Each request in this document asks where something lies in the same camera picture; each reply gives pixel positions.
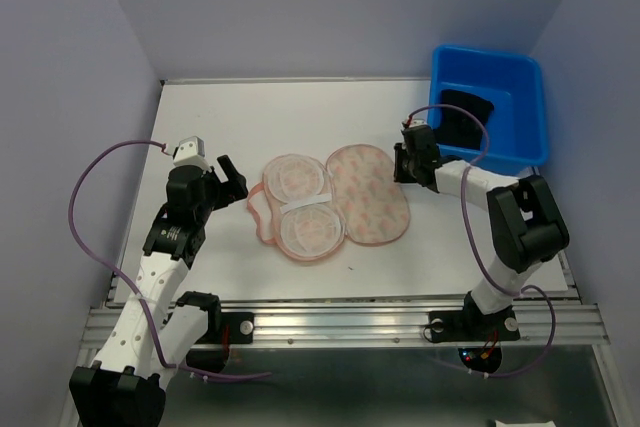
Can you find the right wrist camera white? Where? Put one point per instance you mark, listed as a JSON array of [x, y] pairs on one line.
[[413, 122]]

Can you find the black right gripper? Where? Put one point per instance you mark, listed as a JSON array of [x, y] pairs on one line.
[[399, 175]]

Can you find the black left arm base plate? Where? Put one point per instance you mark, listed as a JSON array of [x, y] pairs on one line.
[[235, 328]]

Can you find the black bra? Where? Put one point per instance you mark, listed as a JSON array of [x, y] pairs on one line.
[[458, 129]]

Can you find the white paper sheet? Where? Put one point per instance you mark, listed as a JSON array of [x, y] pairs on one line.
[[498, 423]]

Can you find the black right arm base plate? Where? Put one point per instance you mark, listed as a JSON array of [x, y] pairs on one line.
[[450, 326]]

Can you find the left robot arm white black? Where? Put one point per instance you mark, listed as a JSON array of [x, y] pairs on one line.
[[127, 381]]

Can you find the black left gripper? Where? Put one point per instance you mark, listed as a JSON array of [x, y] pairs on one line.
[[230, 191]]

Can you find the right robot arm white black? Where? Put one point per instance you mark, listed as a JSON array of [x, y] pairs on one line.
[[527, 230]]

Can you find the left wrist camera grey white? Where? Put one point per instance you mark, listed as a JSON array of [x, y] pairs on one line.
[[191, 152]]

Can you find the floral mesh laundry bag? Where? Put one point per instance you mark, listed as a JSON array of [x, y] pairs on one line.
[[308, 209]]

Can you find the aluminium mounting rail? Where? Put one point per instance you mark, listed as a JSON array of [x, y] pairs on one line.
[[395, 324]]

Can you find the blue plastic bin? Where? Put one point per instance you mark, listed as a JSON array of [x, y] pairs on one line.
[[489, 99]]

